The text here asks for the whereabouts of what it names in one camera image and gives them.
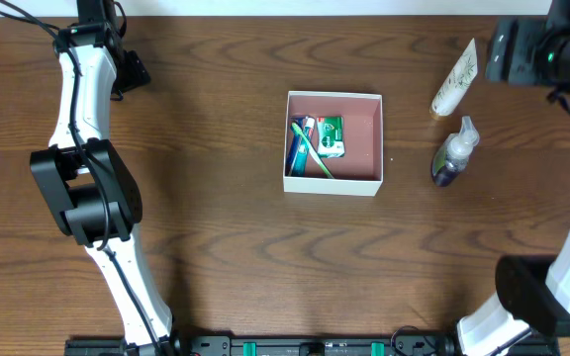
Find black mounting rail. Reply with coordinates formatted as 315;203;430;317
63;334;562;356

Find clear pump bottle purple liquid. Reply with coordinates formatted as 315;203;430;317
431;116;480;187

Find green Dettol soap bar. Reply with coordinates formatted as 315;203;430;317
317;116;345;158

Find white floral lotion tube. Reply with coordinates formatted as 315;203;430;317
429;39;478;120

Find green white toothbrush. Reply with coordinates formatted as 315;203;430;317
290;122;336;180

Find white box pink interior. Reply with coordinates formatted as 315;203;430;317
282;91;384;197

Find blue disposable razor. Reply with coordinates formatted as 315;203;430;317
285;116;306;176

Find small toothpaste tube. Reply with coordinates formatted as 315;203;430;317
290;116;315;177

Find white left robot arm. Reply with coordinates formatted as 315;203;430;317
30;0;178;355

